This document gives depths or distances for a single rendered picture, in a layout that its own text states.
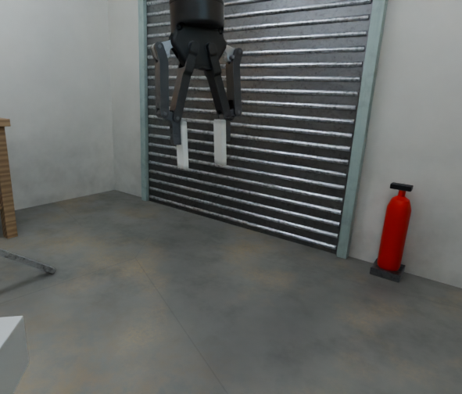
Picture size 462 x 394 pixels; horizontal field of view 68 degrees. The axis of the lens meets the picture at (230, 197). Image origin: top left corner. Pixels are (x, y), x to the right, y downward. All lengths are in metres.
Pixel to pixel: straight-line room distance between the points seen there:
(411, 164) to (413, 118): 0.28
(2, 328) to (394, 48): 2.34
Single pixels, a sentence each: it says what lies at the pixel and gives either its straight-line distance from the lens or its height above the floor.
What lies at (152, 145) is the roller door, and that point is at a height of 0.59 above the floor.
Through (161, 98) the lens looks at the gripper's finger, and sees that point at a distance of 0.50.
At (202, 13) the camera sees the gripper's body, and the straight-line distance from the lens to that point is 0.51.
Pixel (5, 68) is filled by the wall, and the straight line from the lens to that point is 3.53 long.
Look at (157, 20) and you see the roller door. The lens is 3.51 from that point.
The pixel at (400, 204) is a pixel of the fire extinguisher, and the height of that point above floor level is 0.49.
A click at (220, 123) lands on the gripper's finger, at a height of 1.00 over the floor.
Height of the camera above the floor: 1.04
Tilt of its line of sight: 15 degrees down
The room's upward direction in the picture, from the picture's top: 3 degrees clockwise
